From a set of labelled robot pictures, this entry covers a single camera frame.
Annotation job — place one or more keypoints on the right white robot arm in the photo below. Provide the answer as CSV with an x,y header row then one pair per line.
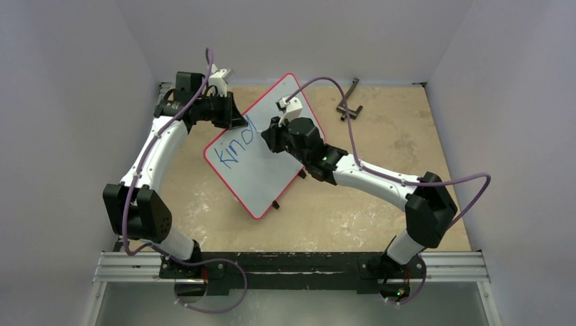
x,y
428,206

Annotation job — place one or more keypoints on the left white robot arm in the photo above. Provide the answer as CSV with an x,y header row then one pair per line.
x,y
134,206

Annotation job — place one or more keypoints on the red framed whiteboard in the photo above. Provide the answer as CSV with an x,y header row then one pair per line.
x,y
242,160

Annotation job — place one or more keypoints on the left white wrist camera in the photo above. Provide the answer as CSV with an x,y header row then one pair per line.
x,y
219,79

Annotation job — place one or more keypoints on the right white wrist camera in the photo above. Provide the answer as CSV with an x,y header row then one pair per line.
x,y
290,109

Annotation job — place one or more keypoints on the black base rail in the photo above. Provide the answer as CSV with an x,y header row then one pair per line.
x,y
381,276

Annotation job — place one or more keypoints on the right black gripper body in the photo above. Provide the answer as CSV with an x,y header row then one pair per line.
x,y
276,136

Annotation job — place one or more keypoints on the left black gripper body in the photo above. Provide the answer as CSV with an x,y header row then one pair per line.
x,y
215,110

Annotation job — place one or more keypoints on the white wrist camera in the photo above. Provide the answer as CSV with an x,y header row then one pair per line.
x,y
290,109
219,79

